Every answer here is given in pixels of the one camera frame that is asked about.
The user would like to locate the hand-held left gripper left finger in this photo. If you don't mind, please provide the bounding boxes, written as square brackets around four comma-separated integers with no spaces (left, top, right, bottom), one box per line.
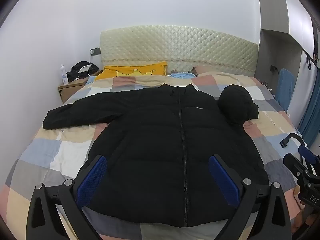
[26,154,108,240]

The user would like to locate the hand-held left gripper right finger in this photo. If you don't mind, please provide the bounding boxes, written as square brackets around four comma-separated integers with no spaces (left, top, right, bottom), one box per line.
[209,154,292,240]

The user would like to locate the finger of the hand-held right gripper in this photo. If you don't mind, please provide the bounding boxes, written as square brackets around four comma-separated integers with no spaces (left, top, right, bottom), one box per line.
[280,133,307,148]
[283,145,315,193]

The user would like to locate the black puffer jacket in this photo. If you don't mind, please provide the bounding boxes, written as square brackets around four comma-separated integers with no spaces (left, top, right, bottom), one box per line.
[42,83,269,228]

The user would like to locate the teal curtain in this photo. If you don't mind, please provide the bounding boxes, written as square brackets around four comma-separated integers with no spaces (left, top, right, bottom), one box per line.
[297,79,320,147]

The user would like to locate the blue hanging towel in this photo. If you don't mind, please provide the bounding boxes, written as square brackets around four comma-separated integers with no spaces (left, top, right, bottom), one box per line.
[276,68,296,113]

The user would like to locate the checkered patchwork duvet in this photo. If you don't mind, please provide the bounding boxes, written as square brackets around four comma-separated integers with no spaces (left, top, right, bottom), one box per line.
[0,74,310,240]

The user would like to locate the wooden nightstand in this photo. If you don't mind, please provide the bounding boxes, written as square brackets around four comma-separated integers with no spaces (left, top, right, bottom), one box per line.
[57,76,94,103]

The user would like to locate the pink pillow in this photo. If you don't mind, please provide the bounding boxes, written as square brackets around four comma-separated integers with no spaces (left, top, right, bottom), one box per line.
[192,66,240,78]

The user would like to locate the white spray bottle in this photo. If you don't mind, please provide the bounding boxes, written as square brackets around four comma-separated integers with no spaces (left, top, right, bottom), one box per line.
[60,64,69,85]

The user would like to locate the black bag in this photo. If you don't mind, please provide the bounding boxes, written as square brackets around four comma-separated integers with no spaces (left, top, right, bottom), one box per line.
[66,61,100,82]

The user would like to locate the yellow crown pillow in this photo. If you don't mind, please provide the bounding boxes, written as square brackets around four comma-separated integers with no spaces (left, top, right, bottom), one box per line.
[94,61,168,81]

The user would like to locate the beige quilted headboard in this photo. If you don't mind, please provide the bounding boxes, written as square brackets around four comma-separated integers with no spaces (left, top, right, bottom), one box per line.
[100,24,259,78]

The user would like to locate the grey wall cabinet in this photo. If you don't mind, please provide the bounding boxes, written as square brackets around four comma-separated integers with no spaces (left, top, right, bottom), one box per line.
[259,0,316,98]

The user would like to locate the white charging cable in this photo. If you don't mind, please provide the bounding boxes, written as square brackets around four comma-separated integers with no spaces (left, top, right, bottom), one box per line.
[87,54,94,77]

